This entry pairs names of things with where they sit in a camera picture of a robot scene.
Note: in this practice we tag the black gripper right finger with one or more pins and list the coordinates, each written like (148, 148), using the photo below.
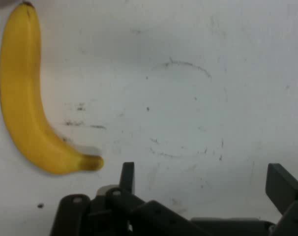
(286, 191)

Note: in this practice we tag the yellow banana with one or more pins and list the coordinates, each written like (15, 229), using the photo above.
(18, 86)

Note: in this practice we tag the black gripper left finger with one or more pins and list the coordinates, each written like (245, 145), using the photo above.
(109, 211)

